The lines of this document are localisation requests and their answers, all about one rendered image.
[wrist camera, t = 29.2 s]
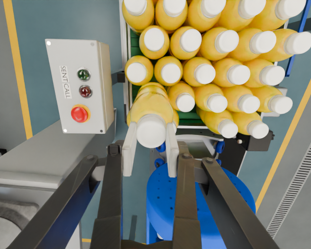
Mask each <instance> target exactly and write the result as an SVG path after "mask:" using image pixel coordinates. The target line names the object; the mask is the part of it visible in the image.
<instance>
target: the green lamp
mask: <svg viewBox="0 0 311 249"><path fill-rule="evenodd" d="M77 76H78V78H79V79H81V80H86V79H88V77H89V73H88V71H87V70H85V69H80V70H79V71H78V73H77Z"/></svg>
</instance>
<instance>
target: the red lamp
mask: <svg viewBox="0 0 311 249"><path fill-rule="evenodd" d="M79 92H80V94H81V96H83V97H88V96H89V95H90V94H91V91H90V89H89V88H88V87H86V86H84V87H82V88H81V89H80V91H79Z"/></svg>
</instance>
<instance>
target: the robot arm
mask: <svg viewBox="0 0 311 249"><path fill-rule="evenodd" d="M136 131H137V123H136V122H130V126H129V129H128V132H127V135H126V138H125V140H117V141H116V142H115V143H112V144H109V145H107V147H106V148H107V156H106V157H104V158H98V156H97V155H87V156H85V157H84V158H83V159H82V160H81V161H80V162H79V163H78V165H77V166H76V167H75V168H74V169H73V170H72V172H71V173H70V174H69V175H68V176H67V178H66V179H65V180H64V181H63V182H62V183H61V185H60V186H59V187H58V188H57V189H56V191H55V192H54V193H53V194H52V195H51V197H50V198H49V199H48V200H47V201H46V202H45V204H44V205H43V206H42V207H41V208H40V210H39V205H38V204H36V203H23V202H17V201H11V200H6V199H0V249H65V248H66V246H67V244H68V242H69V240H70V239H71V237H72V235H73V233H74V231H75V229H76V227H77V226H78V224H79V222H80V220H81V218H82V216H83V214H84V212H85V211H86V209H87V207H88V205H89V203H90V201H91V199H92V197H93V195H94V194H95V192H96V190H97V188H98V186H99V184H100V182H101V180H103V184H102V190H101V197H100V203H99V209H98V215H97V218H96V219H95V221H94V226H93V232H92V238H91V243H90V249H202V243H201V231H200V221H199V220H198V217H197V204H196V190H195V182H198V185H199V187H200V189H201V192H202V194H203V196H204V198H205V201H206V203H207V205H208V207H209V210H210V212H211V214H212V217H213V219H214V221H215V223H216V226H217V228H218V230H219V232H220V235H221V237H222V239H223V241H224V244H225V246H226V248H227V249H280V248H279V247H278V245H277V244H276V243H275V241H274V240H273V238H272V237H271V236H270V234H269V233H268V232H267V230H266V229H265V227H264V226H263V225H262V223H261V222H260V220H259V219H258V218H257V216H256V215H255V213H254V212H253V211H252V209H251V208H250V206H249V205H248V204H247V202H246V201H245V200H244V198H243V197H242V195H241V194H240V193H239V191H238V190H237V189H236V187H235V186H234V185H233V183H232V182H231V180H230V179H229V178H228V176H227V175H226V174H225V172H224V171H223V169H222V168H221V167H220V165H219V164H218V163H217V161H216V160H215V159H213V158H211V157H204V158H202V161H200V160H196V159H194V157H193V155H192V154H190V152H189V149H188V147H187V144H186V142H184V141H177V139H176V135H175V131H174V127H173V123H167V126H166V142H165V144H166V154H167V165H168V176H170V177H177V182H176V195H175V207H174V219H173V231H172V240H171V241H169V240H164V241H160V242H156V243H152V244H148V245H146V244H142V243H139V242H136V241H132V240H123V193H122V175H124V176H130V175H131V173H132V167H133V161H134V155H135V149H136V143H137V137H136Z"/></svg>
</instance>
